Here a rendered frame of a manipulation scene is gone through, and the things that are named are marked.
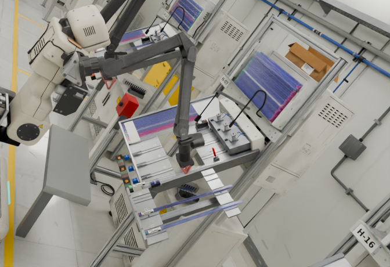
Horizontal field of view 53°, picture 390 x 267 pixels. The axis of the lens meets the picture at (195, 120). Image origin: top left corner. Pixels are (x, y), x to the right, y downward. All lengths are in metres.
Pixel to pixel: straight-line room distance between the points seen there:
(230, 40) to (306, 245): 1.95
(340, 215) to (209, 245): 1.36
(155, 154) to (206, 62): 1.44
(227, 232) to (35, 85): 1.53
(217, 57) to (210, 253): 1.74
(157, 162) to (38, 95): 0.78
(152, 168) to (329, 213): 1.90
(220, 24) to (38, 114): 1.99
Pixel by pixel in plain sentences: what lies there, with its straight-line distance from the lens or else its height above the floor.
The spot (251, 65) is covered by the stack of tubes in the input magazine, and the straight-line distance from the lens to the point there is 2.59.
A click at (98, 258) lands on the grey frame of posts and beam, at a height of 0.21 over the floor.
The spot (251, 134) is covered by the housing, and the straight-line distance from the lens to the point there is 2.32.
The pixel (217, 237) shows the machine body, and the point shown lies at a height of 0.54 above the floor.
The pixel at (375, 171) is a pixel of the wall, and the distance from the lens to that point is 3.59.
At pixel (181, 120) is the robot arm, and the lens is 1.84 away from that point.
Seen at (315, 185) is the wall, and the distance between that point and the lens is 3.83.
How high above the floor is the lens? 1.74
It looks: 15 degrees down
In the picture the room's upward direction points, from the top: 37 degrees clockwise
